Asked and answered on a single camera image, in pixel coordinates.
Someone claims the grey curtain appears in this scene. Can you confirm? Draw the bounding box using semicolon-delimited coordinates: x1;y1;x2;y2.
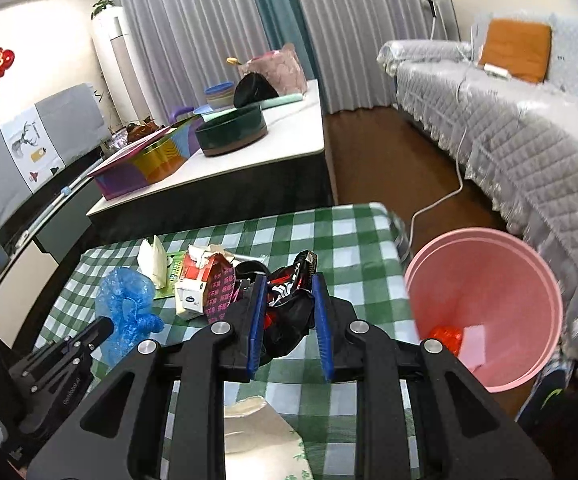
284;0;458;114
106;0;271;136

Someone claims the green checked tablecloth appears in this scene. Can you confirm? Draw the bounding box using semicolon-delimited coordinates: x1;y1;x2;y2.
32;202;422;480

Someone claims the black hat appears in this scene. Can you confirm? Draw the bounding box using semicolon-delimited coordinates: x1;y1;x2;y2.
233;72;280;110

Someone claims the white crumpled tissue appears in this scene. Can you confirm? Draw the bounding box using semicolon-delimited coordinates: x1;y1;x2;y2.
136;235;170;289

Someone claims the pink plastic bin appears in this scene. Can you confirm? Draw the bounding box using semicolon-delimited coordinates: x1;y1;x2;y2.
403;227;564;394

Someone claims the colourful tin box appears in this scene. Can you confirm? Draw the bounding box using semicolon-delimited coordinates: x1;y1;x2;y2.
86;122;203;201

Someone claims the orange cushion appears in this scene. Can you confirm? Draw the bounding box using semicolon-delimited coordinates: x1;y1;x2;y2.
479;19;554;84

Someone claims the television with grey cover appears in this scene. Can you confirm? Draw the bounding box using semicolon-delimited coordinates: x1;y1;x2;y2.
0;82;109;242

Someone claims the plastic-wrapped tissue pack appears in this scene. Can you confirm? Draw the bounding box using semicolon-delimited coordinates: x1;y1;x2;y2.
224;395;321;480

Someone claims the black cloth with green mark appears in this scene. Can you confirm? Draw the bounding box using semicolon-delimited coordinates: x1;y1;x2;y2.
516;360;578;480

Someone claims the stack of pastel bowls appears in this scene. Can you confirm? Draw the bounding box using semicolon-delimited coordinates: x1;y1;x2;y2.
204;82;235;111

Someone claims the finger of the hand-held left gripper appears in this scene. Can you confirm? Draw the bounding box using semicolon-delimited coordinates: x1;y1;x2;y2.
9;316;116;402

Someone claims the blue plastic shoe cover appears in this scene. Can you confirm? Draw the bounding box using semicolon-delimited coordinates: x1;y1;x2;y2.
94;267;165;364

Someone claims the sofa with grey quilted cover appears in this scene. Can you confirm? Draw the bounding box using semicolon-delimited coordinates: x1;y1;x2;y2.
376;10;578;361

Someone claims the green trailing plant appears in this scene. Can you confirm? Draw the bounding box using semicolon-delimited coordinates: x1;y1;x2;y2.
92;0;123;21

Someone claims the white power adapter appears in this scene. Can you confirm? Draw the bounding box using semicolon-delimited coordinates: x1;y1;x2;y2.
481;62;512;80

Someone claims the green panda print packet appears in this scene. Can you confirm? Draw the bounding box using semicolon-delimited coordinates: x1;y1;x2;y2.
151;252;190;302

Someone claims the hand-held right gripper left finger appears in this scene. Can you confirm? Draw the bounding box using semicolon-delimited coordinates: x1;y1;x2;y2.
26;272;271;480

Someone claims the teal curtain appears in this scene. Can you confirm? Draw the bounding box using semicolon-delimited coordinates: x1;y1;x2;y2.
241;0;320;82

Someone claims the mint green tray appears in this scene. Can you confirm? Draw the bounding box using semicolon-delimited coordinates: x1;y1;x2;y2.
203;92;306;122

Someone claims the white cable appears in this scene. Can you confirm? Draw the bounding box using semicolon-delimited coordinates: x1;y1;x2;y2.
406;71;476;257

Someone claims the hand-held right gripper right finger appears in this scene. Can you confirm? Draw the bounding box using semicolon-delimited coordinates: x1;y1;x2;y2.
313;271;554;480

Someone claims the black red snack wrapper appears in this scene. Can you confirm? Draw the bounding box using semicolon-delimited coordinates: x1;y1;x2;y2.
259;249;320;361

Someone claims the white coffee table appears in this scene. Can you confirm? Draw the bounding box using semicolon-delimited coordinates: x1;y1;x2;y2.
86;77;333;242

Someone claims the television cabinet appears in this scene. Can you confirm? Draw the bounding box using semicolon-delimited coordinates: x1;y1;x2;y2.
0;155;116;312

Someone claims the white paper sheet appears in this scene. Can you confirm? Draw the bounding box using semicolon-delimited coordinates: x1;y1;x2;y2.
456;325;492;371

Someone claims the brown teapot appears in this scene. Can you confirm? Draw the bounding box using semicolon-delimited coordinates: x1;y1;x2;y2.
126;120;163;144

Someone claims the purple patterned wrapper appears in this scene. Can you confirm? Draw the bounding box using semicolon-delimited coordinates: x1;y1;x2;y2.
206;265;251;326

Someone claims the dark green round container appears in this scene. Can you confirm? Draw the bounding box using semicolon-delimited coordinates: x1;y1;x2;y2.
195;102;269;159

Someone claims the red white milk carton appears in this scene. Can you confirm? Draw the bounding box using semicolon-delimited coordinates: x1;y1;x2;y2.
174;244;240;322

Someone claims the red crumpled wrapper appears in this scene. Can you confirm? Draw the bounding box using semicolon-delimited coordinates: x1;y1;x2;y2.
426;324;464;359

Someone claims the white standing air conditioner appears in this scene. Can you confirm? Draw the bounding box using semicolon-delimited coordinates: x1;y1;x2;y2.
92;7;158;129

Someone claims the white rod blue tip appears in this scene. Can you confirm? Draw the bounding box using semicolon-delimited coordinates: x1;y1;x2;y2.
13;185;76;249

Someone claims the pink fabric basket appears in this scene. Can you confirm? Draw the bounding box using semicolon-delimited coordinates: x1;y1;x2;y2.
239;43;309;97

